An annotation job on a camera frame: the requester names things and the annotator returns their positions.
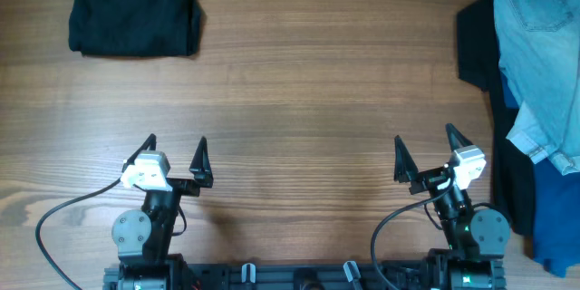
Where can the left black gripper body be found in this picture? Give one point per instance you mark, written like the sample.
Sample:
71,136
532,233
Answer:
177,193

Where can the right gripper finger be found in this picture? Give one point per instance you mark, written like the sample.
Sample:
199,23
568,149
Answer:
405,169
455,138

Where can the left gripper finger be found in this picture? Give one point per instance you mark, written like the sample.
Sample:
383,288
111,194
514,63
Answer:
149,144
200,166

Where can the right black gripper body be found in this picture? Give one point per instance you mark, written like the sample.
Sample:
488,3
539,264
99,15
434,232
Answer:
434,181

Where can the light blue denim shorts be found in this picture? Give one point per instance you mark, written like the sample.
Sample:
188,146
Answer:
538,43

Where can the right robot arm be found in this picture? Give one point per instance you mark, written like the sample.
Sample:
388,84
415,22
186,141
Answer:
477,234

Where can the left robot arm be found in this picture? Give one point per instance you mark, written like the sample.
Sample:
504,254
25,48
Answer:
143,235

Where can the black garment in pile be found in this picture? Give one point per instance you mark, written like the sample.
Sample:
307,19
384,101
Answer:
480,50

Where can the navy blue garment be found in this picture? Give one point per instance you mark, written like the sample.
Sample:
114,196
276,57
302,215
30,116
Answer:
542,203

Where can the folded black garment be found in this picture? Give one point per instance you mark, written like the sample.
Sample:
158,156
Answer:
135,28

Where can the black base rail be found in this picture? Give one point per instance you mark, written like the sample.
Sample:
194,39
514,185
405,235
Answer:
350,275

